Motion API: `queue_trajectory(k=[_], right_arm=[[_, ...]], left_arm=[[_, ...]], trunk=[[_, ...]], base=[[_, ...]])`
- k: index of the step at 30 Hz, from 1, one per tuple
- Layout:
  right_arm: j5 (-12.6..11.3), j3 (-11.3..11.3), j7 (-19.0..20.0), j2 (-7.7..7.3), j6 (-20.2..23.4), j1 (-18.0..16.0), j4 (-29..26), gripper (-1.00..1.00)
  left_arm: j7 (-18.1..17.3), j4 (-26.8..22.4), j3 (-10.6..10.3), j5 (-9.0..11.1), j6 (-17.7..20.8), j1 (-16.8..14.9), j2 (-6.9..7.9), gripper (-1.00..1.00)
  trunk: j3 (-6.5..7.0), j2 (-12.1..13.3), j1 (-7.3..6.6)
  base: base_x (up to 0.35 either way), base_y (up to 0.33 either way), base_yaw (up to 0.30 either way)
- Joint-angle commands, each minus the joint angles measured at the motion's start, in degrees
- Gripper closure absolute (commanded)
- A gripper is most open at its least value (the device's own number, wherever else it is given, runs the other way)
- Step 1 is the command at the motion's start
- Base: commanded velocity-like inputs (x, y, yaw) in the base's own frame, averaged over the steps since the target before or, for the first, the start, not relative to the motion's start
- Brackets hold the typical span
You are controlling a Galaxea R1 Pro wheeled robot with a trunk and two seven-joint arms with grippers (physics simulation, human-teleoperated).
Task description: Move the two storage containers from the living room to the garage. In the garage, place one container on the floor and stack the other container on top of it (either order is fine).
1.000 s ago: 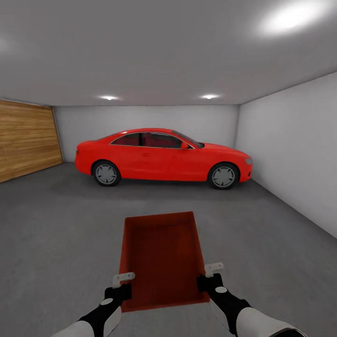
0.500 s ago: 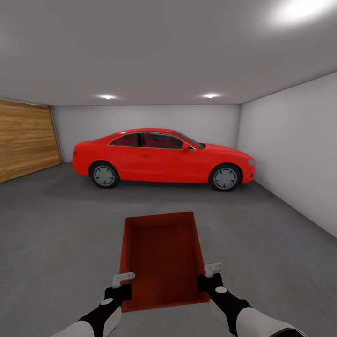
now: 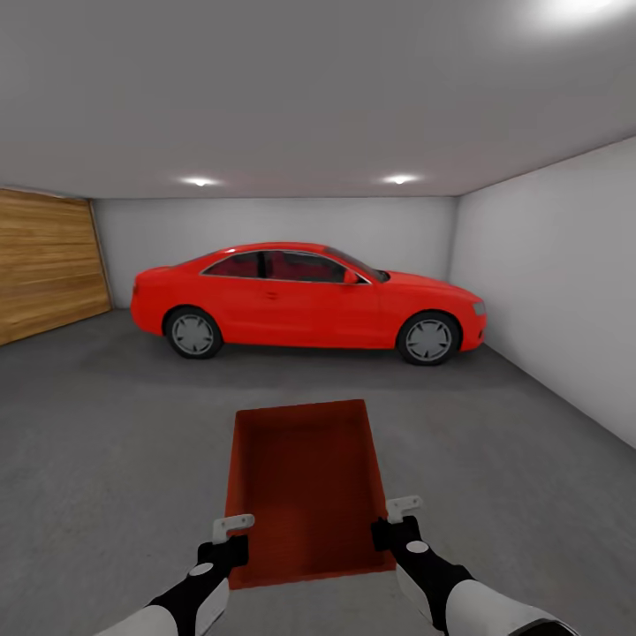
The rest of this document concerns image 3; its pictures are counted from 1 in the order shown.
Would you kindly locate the storage box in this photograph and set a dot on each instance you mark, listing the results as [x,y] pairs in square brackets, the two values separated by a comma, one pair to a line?
[309,475]

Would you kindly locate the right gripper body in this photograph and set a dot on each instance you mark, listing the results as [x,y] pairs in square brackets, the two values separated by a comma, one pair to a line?
[384,533]

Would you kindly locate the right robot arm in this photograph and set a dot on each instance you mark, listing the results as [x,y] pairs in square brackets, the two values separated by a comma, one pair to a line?
[447,595]

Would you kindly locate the garage door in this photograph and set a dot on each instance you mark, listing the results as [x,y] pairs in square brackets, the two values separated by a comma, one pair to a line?
[51,272]

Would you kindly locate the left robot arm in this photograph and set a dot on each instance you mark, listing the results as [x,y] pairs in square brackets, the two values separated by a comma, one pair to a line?
[193,606]

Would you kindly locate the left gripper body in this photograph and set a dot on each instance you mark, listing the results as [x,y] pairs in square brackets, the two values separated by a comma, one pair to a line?
[235,550]

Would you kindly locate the car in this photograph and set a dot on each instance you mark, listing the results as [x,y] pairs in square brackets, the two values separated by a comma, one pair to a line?
[304,295]

